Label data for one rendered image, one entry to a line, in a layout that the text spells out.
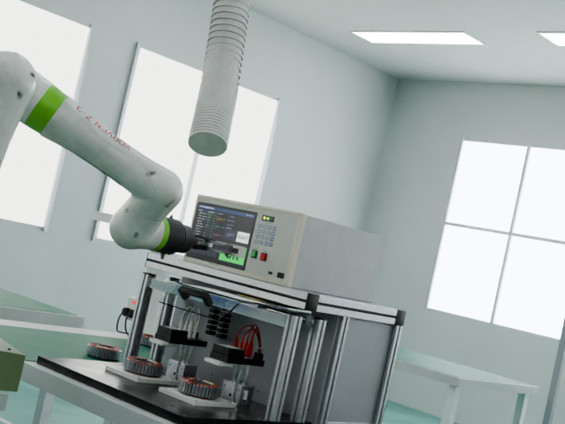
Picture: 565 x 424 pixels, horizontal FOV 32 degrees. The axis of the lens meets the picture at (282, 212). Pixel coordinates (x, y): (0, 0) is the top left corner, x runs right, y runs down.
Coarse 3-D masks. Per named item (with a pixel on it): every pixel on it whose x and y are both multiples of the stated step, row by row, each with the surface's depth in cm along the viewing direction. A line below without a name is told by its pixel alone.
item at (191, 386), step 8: (184, 384) 261; (192, 384) 260; (200, 384) 261; (208, 384) 268; (216, 384) 266; (184, 392) 261; (192, 392) 260; (200, 392) 260; (208, 392) 261; (216, 392) 263
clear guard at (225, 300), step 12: (192, 288) 259; (204, 288) 265; (168, 300) 258; (180, 300) 256; (192, 300) 254; (216, 300) 250; (228, 300) 249; (240, 300) 247; (252, 300) 256; (264, 300) 269; (192, 312) 250; (204, 312) 248; (216, 312) 246; (228, 312) 244
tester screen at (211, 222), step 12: (204, 216) 296; (216, 216) 292; (228, 216) 289; (240, 216) 285; (252, 216) 282; (204, 228) 295; (216, 228) 291; (228, 228) 288; (240, 228) 284; (216, 240) 290; (228, 240) 287; (192, 252) 296
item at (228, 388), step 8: (224, 384) 276; (232, 384) 274; (240, 384) 273; (248, 384) 276; (224, 392) 276; (232, 392) 274; (240, 392) 272; (248, 392) 274; (240, 400) 272; (248, 400) 274
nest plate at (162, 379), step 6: (108, 366) 281; (114, 366) 283; (114, 372) 279; (120, 372) 277; (126, 372) 277; (132, 378) 273; (138, 378) 272; (144, 378) 274; (150, 378) 277; (156, 378) 279; (162, 378) 282; (168, 378) 284; (174, 384) 281
